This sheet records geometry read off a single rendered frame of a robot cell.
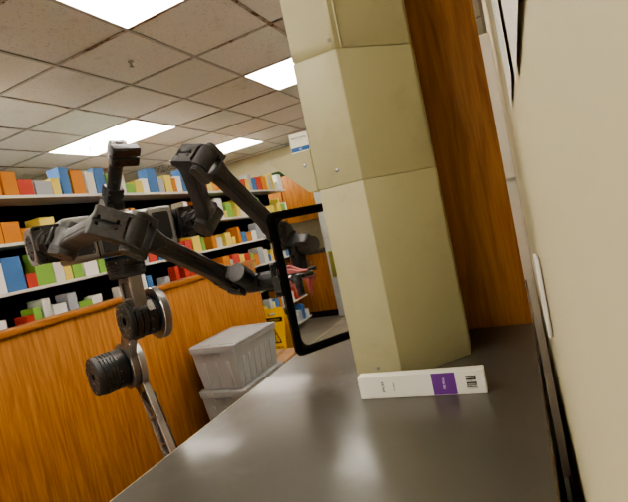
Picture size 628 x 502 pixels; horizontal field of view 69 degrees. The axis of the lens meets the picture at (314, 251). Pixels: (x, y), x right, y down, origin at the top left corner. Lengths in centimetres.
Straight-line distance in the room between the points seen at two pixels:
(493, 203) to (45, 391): 237
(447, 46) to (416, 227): 56
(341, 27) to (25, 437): 240
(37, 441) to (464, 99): 251
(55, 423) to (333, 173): 223
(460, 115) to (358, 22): 41
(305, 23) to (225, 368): 260
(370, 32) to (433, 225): 47
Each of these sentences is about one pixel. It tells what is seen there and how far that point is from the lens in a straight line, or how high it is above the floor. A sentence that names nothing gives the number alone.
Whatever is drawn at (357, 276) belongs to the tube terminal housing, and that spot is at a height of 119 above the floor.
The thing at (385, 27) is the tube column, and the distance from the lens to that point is 120.
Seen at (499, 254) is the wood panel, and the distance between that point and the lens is 139.
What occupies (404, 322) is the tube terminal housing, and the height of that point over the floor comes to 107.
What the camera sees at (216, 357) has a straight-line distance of 336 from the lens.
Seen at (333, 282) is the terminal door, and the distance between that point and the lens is 131.
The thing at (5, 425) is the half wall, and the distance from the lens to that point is 277.
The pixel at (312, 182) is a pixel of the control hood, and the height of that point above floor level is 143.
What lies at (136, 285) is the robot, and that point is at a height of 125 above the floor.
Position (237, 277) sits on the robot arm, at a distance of 132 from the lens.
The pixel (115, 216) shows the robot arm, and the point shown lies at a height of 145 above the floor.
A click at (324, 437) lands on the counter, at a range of 92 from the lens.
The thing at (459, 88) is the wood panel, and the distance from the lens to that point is 141.
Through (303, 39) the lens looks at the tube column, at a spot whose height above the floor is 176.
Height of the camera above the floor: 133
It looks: 3 degrees down
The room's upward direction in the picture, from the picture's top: 12 degrees counter-clockwise
